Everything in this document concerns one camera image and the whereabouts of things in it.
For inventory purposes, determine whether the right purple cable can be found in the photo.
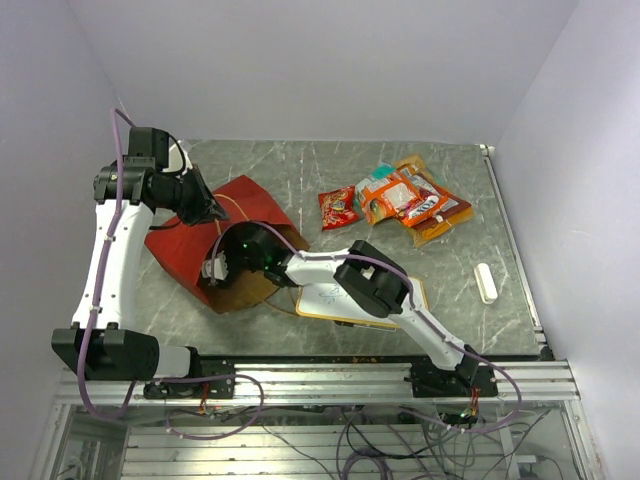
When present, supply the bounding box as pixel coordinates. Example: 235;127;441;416
209;219;524;436

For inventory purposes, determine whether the red small snack packet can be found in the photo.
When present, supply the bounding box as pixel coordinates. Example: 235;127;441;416
318;185;360;231

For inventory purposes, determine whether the aluminium rail frame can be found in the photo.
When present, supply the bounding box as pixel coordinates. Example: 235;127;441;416
54;360;581;407

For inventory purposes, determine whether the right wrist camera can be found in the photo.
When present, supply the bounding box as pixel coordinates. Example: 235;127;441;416
200;252;230;288

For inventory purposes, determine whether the small whiteboard orange frame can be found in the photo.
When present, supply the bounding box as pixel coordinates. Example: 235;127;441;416
296;283;399;329

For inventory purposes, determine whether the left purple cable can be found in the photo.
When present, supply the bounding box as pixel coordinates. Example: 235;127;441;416
77;107;266;441

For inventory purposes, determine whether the orange Fox's candy packet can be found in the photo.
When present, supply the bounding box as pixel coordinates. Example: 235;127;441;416
400;193;449;227

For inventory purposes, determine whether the red paper bag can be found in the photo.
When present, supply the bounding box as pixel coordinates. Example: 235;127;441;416
145;175;309;314

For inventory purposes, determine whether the white whiteboard eraser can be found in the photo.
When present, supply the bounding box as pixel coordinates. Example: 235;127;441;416
474;263;499;305

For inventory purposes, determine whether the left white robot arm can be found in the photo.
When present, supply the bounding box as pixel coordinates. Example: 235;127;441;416
51;127;229;397

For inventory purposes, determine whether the orange striped snack packet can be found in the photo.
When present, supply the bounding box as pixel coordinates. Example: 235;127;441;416
394;154;474;247

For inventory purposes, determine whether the teal Fox's candy packet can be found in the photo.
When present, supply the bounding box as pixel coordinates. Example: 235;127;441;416
368;162;396;181

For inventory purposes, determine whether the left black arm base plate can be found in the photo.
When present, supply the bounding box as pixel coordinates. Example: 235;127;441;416
142;360;236;400

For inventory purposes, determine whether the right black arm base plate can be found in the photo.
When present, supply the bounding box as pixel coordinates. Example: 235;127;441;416
403;363;498;399

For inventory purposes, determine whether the purple cable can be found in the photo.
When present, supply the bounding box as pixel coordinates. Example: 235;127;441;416
209;219;524;436
77;107;266;441

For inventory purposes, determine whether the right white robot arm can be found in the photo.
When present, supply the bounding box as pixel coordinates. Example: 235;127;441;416
209;221;480;396

